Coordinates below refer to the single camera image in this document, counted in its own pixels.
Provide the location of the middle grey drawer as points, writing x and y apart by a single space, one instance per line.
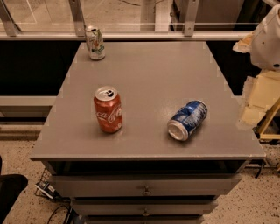
144 207

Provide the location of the red coca-cola can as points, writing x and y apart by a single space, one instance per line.
108 109

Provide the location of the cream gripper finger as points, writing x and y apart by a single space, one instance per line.
244 45
259 94

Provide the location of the metal railing frame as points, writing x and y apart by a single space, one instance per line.
123 19

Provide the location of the yellow metal frame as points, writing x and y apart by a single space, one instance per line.
268 119

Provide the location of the grey drawer cabinet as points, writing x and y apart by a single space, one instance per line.
154 80

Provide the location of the white green soda can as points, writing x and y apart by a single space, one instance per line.
95 46

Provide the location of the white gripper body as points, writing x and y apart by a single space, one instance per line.
267 44

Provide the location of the blue pepsi can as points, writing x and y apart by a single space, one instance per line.
187 120

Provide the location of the top grey drawer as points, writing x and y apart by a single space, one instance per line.
144 185

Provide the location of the wire basket with items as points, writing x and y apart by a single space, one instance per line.
44 186

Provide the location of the grey drawer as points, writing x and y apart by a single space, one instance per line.
144 185
144 207

